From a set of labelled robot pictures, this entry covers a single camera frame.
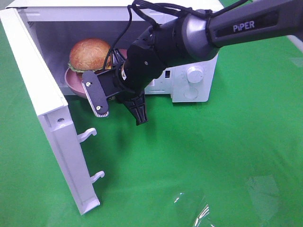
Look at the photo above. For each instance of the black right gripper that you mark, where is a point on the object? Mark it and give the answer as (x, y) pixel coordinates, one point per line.
(131, 76)

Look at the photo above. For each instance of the burger with lettuce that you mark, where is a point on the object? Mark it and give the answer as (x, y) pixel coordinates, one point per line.
(88, 54)

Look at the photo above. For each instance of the pink round plate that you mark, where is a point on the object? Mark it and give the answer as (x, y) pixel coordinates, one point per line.
(74, 79)

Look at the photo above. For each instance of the round door release button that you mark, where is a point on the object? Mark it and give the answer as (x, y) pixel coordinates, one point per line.
(191, 93)

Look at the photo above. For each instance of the white microwave knob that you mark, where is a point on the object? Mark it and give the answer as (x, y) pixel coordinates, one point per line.
(195, 74)

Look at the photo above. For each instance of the white microwave door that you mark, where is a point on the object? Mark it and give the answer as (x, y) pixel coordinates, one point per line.
(52, 111)

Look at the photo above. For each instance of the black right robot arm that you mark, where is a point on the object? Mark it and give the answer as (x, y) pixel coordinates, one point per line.
(178, 36)

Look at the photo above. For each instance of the white microwave oven body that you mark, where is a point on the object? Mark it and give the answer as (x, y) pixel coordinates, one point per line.
(41, 34)

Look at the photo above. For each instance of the green table cloth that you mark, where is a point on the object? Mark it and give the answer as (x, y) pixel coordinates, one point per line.
(243, 148)

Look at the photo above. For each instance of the clear plastic film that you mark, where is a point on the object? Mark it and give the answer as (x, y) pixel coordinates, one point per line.
(191, 209)

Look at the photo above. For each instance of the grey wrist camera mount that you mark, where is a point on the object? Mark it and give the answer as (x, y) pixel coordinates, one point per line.
(95, 94)

